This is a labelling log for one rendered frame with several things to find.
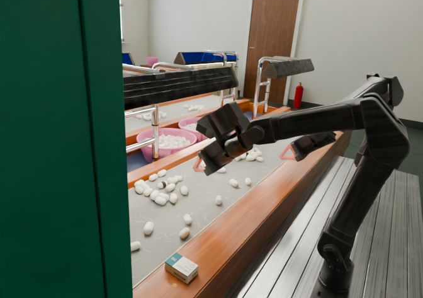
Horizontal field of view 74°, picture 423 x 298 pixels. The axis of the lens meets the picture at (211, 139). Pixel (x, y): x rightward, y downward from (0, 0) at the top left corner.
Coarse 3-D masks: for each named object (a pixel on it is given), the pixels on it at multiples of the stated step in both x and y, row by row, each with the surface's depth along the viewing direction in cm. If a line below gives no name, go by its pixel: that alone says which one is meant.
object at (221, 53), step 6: (210, 54) 177; (216, 54) 174; (222, 54) 171; (228, 54) 186; (234, 54) 183; (222, 66) 174; (234, 66) 186; (222, 90) 178; (234, 90) 190; (222, 96) 179; (228, 96) 186; (234, 96) 192; (222, 102) 181
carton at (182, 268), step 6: (168, 258) 58; (174, 258) 58; (180, 258) 58; (186, 258) 58; (168, 264) 56; (174, 264) 56; (180, 264) 56; (186, 264) 56; (192, 264) 57; (168, 270) 57; (174, 270) 56; (180, 270) 55; (186, 270) 55; (192, 270) 55; (180, 276) 55; (186, 276) 54; (192, 276) 55; (186, 282) 54
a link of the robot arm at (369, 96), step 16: (368, 96) 57; (288, 112) 63; (304, 112) 59; (320, 112) 57; (336, 112) 55; (352, 112) 53; (368, 112) 50; (384, 112) 49; (272, 128) 62; (288, 128) 61; (304, 128) 59; (320, 128) 58; (336, 128) 56; (352, 128) 54; (368, 128) 51; (384, 128) 50; (256, 144) 65; (368, 144) 52; (384, 144) 50; (400, 144) 49; (384, 160) 51; (400, 160) 50
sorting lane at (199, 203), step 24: (264, 144) 136; (192, 168) 107; (240, 168) 109; (264, 168) 111; (168, 192) 90; (192, 192) 91; (216, 192) 92; (240, 192) 92; (144, 216) 77; (168, 216) 78; (192, 216) 79; (216, 216) 79; (144, 240) 69; (168, 240) 69; (144, 264) 62
